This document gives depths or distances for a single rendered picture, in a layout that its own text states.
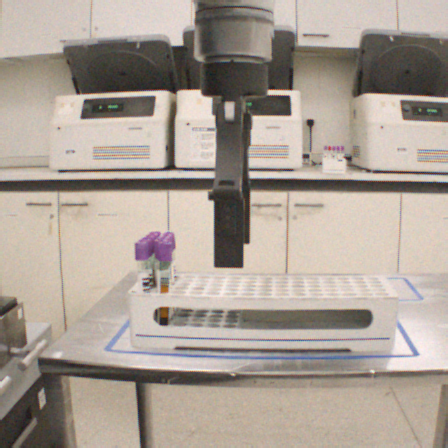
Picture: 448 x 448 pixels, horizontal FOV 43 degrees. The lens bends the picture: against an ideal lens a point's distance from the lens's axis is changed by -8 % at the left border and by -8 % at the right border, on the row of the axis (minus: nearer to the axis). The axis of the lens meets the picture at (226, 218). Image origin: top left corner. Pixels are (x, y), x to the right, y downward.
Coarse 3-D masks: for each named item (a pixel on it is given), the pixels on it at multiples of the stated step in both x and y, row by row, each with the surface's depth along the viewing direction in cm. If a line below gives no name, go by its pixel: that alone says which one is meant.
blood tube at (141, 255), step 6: (138, 246) 65; (144, 246) 65; (138, 252) 65; (144, 252) 65; (138, 258) 65; (144, 258) 65; (138, 264) 65; (144, 264) 65; (138, 270) 65; (144, 270) 65; (138, 276) 65; (144, 276) 65; (138, 282) 65; (144, 282) 65; (138, 288) 65; (144, 288) 65
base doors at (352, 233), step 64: (0, 192) 266; (64, 192) 264; (128, 192) 262; (192, 192) 261; (256, 192) 258; (0, 256) 269; (64, 256) 267; (128, 256) 266; (192, 256) 264; (256, 256) 262; (320, 256) 262; (384, 256) 260; (64, 320) 272
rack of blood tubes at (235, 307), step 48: (192, 288) 68; (240, 288) 67; (288, 288) 67; (336, 288) 67; (384, 288) 66; (192, 336) 64; (240, 336) 64; (288, 336) 64; (336, 336) 63; (384, 336) 63
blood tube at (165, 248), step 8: (160, 248) 65; (168, 248) 65; (160, 256) 65; (168, 256) 65; (160, 264) 65; (168, 264) 65; (160, 272) 65; (168, 272) 65; (160, 280) 65; (168, 280) 65; (160, 288) 65; (168, 288) 65; (160, 312) 65; (168, 312) 66; (160, 320) 65; (168, 320) 66
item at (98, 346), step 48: (432, 288) 89; (96, 336) 68; (432, 336) 67; (48, 384) 61; (144, 384) 105; (192, 384) 59; (240, 384) 59; (288, 384) 58; (336, 384) 58; (384, 384) 57; (144, 432) 106
